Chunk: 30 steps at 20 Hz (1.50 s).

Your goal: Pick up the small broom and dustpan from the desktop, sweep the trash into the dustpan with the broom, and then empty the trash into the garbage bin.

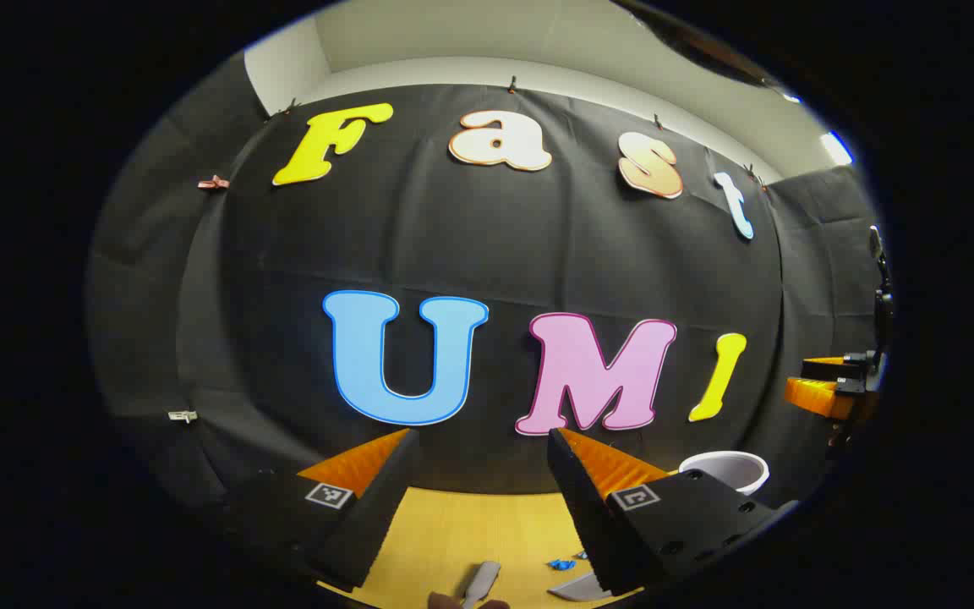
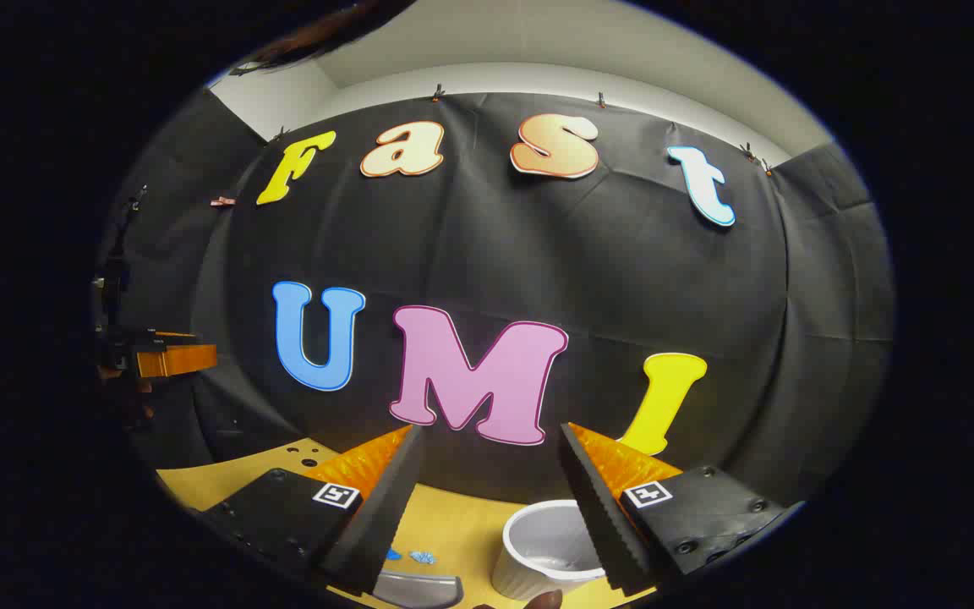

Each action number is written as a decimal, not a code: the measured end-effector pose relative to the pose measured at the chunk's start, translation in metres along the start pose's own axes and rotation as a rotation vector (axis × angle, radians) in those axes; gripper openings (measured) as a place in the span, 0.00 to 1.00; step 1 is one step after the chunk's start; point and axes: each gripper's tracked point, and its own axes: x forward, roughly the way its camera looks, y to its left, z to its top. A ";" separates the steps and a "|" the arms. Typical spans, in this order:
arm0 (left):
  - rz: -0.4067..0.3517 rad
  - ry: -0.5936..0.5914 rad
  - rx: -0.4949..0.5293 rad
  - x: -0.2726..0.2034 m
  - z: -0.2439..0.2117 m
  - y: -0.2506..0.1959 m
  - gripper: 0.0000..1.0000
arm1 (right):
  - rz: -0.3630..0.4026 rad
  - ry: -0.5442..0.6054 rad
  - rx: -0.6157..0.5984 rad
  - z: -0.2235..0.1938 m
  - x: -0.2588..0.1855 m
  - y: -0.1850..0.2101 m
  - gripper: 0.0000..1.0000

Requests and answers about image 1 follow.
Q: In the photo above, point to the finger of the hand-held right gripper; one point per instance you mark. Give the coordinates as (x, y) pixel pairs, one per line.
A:
(834, 368)
(821, 397)

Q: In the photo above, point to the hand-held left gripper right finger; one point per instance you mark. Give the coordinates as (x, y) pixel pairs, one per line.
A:
(580, 507)

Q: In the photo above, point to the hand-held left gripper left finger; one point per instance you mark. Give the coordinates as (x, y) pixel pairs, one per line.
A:
(381, 507)

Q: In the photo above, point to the dark blue paper ball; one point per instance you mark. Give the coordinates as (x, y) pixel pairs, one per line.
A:
(561, 563)

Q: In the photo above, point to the grey plastic dustpan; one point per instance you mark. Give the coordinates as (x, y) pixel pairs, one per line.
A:
(580, 588)

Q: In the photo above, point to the white ribbed garbage bin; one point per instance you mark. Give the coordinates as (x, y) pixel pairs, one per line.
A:
(745, 482)

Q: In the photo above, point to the small grey broom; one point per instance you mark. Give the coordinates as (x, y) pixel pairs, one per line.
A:
(481, 579)

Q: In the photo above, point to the wooden desktop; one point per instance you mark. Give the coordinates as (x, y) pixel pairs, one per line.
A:
(453, 533)

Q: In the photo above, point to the white cloth clip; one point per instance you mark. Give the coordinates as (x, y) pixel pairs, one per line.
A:
(183, 416)

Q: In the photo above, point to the red cloth clip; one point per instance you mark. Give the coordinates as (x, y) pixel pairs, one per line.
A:
(213, 182)

